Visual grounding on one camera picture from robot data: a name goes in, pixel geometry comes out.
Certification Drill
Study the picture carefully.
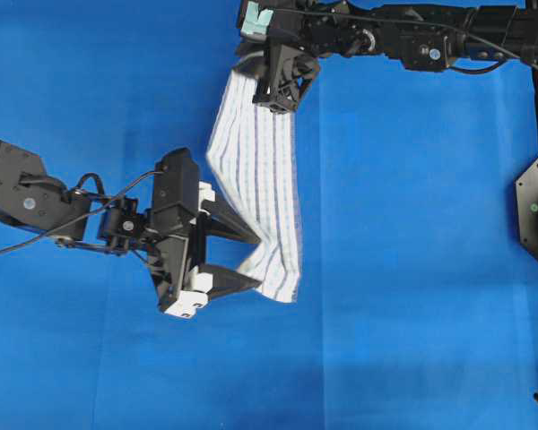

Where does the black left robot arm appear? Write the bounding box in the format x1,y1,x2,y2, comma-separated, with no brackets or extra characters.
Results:
0,140,261,319

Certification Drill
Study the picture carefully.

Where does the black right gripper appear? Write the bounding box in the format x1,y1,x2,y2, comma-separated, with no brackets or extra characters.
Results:
232,1,322,81

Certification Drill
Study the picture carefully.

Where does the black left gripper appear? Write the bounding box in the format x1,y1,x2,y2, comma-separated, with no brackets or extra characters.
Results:
146,148,261,319

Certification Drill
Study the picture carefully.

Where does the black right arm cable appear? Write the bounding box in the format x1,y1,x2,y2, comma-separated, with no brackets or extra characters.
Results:
268,6,538,84

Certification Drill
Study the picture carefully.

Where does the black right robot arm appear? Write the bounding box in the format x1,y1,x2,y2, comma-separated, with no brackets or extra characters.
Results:
235,1,538,83

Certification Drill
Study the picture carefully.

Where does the white blue striped towel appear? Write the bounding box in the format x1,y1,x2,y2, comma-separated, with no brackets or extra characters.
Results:
206,71,302,304

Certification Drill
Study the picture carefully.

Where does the blue table cloth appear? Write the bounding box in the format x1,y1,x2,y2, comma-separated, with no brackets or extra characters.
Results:
0,1,538,429

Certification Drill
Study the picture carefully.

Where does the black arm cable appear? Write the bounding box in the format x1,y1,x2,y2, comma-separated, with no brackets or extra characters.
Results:
268,6,538,84
0,169,165,259

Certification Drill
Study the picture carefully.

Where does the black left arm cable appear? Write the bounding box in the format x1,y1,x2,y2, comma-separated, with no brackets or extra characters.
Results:
0,169,165,259

